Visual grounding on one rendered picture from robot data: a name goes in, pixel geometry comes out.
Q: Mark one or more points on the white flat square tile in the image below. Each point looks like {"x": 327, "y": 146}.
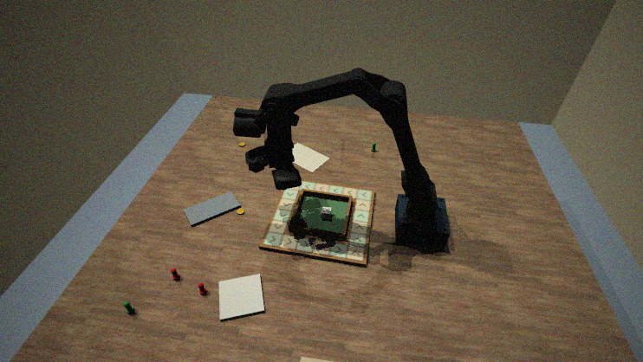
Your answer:
{"x": 240, "y": 297}

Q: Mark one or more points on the white die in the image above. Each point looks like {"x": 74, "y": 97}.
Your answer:
{"x": 326, "y": 213}

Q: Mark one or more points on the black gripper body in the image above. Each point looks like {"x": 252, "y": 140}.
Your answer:
{"x": 286, "y": 176}

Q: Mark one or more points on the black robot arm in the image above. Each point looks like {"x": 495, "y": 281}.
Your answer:
{"x": 386, "y": 96}

